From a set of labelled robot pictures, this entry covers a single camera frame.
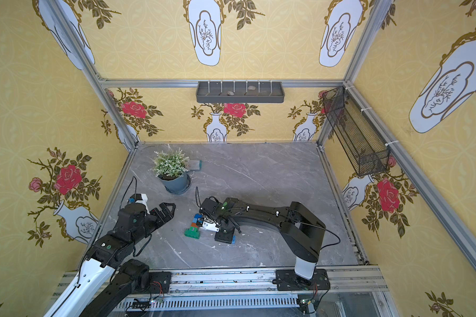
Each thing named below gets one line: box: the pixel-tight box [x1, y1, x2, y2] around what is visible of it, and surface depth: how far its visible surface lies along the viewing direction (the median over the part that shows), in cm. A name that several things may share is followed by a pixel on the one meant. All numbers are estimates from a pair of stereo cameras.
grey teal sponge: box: [189, 159, 203, 171], surface depth 112 cm
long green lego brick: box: [183, 225, 201, 240], surface depth 86 cm
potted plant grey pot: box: [157, 171, 192, 195], surface depth 95 cm
